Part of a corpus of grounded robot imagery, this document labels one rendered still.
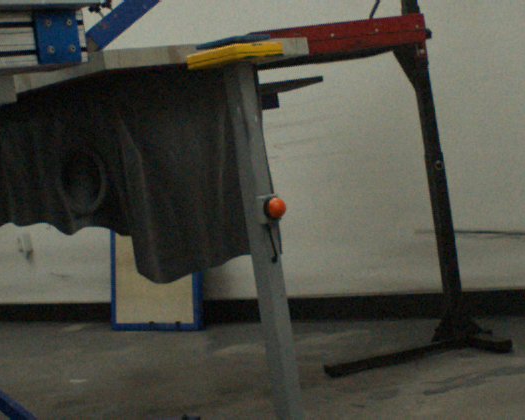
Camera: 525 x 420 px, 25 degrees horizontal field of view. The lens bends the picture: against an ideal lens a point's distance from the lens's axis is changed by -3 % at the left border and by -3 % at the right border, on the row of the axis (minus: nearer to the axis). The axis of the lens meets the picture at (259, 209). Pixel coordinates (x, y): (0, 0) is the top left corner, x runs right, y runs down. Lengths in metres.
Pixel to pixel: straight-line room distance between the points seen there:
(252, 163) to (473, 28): 2.32
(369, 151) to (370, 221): 0.28
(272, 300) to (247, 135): 0.31
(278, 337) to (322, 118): 2.72
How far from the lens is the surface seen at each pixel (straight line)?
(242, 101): 2.18
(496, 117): 4.37
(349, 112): 4.77
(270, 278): 2.19
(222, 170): 2.54
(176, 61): 2.34
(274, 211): 2.16
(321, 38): 3.59
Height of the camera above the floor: 0.77
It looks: 3 degrees down
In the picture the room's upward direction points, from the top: 9 degrees counter-clockwise
